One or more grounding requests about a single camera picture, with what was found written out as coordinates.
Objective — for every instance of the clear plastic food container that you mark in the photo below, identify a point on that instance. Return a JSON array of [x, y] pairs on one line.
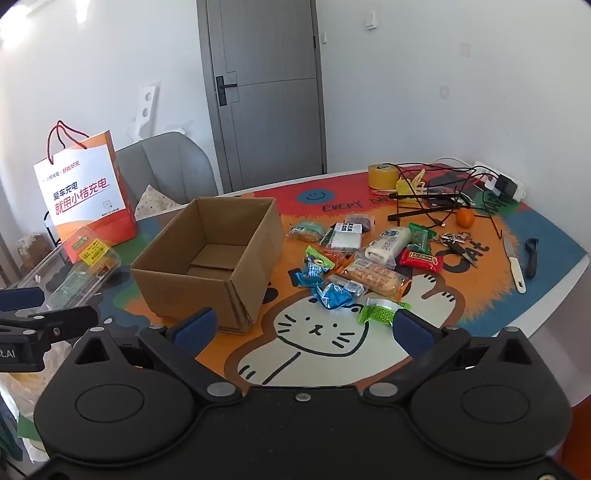
[[78, 272]]

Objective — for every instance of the red snack packet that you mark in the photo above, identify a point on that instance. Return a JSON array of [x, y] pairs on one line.
[[420, 261]]

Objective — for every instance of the blue snack packet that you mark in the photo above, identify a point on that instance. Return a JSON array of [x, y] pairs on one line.
[[336, 296], [305, 278]]

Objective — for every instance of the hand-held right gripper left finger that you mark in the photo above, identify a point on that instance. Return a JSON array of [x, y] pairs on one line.
[[196, 328]]

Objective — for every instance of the brown pastry packet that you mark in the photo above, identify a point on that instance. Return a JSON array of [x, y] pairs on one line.
[[361, 222]]

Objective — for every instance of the grey door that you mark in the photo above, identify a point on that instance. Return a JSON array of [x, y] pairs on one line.
[[268, 92]]

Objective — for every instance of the bunch of keys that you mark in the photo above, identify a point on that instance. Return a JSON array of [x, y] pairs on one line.
[[455, 242]]

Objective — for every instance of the long biscuit packet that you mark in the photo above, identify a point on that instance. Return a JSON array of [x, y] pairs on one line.
[[376, 278]]

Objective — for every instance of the green packet with white ends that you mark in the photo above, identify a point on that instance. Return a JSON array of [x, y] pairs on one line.
[[379, 314]]

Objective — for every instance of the white light switch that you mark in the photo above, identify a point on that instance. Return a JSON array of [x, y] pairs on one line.
[[371, 19]]

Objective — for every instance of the white bread packet blue picture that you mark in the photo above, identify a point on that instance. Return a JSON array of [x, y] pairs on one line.
[[387, 243]]

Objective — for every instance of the polka-dot cushion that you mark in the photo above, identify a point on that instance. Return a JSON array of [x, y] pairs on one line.
[[154, 201]]

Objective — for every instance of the green snack packet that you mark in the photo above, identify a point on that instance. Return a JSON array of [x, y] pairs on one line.
[[421, 236]]

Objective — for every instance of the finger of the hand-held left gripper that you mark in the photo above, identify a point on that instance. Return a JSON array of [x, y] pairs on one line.
[[60, 323], [21, 298]]

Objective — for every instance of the white wall bracket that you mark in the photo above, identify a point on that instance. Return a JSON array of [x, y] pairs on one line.
[[147, 108]]

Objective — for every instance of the round cookies packet teal band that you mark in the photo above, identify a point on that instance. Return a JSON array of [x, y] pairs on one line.
[[304, 231]]

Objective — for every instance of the tangerine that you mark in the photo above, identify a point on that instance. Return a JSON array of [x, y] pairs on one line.
[[464, 218]]

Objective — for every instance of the white cake packet black label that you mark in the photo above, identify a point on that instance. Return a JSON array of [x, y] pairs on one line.
[[346, 237]]

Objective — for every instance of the blue packet with green top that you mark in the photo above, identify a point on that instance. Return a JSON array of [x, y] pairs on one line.
[[317, 261]]

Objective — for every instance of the white wall socket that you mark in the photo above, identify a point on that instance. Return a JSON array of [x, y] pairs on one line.
[[443, 92]]

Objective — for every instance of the white power strip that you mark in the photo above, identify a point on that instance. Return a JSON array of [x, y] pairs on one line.
[[521, 190]]

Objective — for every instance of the brown cardboard box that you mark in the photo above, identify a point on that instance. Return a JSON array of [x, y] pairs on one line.
[[217, 258]]

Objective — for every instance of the yellow tape roll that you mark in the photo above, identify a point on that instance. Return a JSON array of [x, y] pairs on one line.
[[382, 177]]

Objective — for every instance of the orange and white paper bag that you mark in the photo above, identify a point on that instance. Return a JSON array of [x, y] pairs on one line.
[[87, 207]]

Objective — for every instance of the small green and white packet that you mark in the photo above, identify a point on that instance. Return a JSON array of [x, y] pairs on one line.
[[326, 237]]

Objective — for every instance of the grey upholstered chair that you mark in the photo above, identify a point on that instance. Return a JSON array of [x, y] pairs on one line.
[[171, 161]]

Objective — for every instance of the orange snack packet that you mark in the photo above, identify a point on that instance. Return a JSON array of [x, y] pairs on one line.
[[340, 261]]

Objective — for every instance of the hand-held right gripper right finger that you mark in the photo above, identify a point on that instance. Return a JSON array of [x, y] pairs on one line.
[[412, 330]]

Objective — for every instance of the clear bag of bread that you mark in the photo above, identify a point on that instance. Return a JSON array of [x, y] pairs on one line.
[[30, 251]]

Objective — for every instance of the black charger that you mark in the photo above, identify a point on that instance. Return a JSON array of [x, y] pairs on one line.
[[507, 186]]

